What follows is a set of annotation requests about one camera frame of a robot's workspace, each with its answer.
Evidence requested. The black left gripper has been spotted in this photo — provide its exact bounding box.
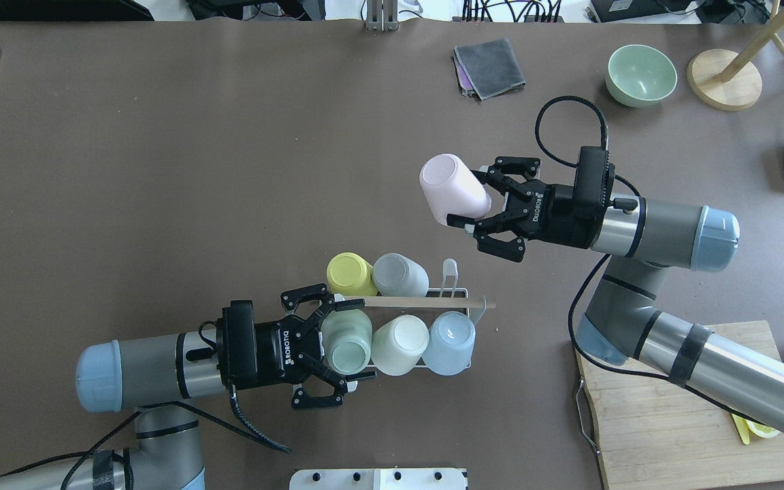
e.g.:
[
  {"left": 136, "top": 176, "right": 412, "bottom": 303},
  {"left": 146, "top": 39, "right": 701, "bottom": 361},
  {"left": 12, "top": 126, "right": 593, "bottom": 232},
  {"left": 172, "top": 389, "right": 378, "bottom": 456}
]
[{"left": 255, "top": 284, "right": 377, "bottom": 410}]

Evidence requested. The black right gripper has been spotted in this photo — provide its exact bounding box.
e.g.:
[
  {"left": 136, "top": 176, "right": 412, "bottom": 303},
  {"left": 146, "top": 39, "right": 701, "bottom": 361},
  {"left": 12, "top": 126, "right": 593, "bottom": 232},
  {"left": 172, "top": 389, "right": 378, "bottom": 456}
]
[{"left": 446, "top": 157, "right": 600, "bottom": 263}]

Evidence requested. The light green plastic cup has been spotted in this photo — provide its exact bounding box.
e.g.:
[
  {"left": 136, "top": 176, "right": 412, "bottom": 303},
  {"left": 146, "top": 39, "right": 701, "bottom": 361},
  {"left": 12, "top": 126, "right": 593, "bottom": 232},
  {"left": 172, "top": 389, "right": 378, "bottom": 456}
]
[{"left": 321, "top": 309, "right": 373, "bottom": 375}]

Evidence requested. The pink plastic cup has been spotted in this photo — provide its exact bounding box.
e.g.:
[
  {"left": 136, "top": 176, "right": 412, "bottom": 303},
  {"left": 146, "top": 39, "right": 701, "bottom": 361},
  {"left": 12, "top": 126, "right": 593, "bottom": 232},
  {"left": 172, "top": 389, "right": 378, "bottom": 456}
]
[{"left": 419, "top": 153, "right": 491, "bottom": 226}]

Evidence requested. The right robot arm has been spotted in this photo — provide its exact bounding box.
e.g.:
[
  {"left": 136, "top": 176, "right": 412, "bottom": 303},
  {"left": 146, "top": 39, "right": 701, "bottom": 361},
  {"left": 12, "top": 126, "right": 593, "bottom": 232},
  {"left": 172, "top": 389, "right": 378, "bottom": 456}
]
[{"left": 434, "top": 148, "right": 784, "bottom": 432}]

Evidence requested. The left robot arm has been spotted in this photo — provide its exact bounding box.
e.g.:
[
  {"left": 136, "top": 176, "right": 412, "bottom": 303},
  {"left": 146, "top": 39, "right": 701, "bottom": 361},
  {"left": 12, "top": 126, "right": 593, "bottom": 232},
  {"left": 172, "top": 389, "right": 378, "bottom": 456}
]
[{"left": 0, "top": 283, "right": 376, "bottom": 489}]

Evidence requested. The white cup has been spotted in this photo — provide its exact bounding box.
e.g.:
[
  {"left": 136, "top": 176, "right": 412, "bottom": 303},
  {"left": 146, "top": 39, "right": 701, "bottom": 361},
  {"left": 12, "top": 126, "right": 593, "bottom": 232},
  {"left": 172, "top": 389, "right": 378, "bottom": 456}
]
[{"left": 372, "top": 314, "right": 429, "bottom": 376}]

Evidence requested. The yellow cup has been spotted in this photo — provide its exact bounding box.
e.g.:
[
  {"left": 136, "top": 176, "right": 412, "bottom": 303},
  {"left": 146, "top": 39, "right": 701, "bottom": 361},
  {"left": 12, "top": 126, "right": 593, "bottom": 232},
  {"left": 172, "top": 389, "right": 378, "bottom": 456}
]
[{"left": 326, "top": 253, "right": 378, "bottom": 297}]

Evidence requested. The grey cup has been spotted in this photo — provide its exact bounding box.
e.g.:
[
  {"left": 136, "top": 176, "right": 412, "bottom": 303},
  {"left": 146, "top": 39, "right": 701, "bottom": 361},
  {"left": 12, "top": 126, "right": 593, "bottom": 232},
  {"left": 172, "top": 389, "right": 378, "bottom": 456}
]
[{"left": 372, "top": 253, "right": 429, "bottom": 297}]

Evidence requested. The light blue cup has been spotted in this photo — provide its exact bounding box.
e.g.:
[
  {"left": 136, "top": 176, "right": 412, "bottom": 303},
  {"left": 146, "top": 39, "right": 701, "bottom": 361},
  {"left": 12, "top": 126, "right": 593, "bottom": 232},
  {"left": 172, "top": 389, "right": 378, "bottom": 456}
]
[{"left": 422, "top": 311, "right": 476, "bottom": 376}]

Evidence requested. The pink folded cloth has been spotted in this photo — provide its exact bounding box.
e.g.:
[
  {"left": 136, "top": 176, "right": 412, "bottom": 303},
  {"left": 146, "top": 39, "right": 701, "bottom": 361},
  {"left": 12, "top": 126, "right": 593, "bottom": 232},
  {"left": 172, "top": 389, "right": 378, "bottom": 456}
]
[{"left": 452, "top": 55, "right": 479, "bottom": 99}]

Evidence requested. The grey folded cloth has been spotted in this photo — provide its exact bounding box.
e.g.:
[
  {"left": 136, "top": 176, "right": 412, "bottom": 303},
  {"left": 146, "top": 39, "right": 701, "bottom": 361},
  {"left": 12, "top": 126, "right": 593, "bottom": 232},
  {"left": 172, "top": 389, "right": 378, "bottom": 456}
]
[{"left": 453, "top": 37, "right": 526, "bottom": 101}]

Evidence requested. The light green bowl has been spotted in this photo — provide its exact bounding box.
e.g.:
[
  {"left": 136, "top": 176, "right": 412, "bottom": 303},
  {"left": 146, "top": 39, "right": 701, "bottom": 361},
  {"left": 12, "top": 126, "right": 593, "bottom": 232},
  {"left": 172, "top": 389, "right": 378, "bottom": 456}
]
[{"left": 606, "top": 44, "right": 678, "bottom": 108}]

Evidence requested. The wooden cutting board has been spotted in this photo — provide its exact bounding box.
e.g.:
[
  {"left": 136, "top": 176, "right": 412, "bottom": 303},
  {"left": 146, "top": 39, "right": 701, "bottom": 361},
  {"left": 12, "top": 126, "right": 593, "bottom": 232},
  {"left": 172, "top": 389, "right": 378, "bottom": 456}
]
[{"left": 578, "top": 359, "right": 784, "bottom": 489}]

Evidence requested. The yellow plastic knife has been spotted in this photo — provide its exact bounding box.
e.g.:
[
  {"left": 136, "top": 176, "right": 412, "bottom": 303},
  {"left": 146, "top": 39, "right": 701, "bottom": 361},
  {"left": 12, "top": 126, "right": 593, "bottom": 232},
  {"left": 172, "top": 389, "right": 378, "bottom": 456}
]
[{"left": 731, "top": 414, "right": 751, "bottom": 444}]

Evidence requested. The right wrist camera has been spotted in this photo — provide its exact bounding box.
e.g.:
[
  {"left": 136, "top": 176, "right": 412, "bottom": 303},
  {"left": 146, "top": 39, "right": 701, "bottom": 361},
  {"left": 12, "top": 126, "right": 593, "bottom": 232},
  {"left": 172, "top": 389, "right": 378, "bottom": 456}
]
[{"left": 572, "top": 146, "right": 614, "bottom": 221}]

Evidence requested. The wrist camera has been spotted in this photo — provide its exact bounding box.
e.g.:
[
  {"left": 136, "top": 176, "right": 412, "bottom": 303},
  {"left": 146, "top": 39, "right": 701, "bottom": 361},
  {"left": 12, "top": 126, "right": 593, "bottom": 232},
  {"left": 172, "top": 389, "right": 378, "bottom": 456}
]
[
  {"left": 572, "top": 146, "right": 614, "bottom": 221},
  {"left": 216, "top": 300, "right": 258, "bottom": 390}
]

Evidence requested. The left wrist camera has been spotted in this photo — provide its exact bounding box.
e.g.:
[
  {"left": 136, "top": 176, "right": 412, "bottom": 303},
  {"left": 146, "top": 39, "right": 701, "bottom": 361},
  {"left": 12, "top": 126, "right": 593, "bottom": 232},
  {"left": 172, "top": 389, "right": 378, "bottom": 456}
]
[{"left": 216, "top": 300, "right": 258, "bottom": 390}]

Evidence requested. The white wire cup holder rack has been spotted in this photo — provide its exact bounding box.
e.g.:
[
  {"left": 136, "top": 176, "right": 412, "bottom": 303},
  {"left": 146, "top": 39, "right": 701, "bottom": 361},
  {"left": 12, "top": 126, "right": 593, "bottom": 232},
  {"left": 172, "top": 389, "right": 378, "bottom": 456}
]
[{"left": 324, "top": 258, "right": 497, "bottom": 372}]

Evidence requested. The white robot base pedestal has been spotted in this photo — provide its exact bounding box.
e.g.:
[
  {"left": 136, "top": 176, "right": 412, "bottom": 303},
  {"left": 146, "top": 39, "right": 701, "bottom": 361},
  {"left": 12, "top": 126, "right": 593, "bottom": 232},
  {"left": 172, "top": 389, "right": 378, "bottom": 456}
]
[{"left": 289, "top": 467, "right": 469, "bottom": 489}]

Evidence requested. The aluminium frame post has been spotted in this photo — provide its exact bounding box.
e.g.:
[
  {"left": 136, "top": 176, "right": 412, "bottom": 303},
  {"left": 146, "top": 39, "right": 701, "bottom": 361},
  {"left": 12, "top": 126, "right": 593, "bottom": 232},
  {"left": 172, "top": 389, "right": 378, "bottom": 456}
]
[{"left": 364, "top": 0, "right": 400, "bottom": 32}]

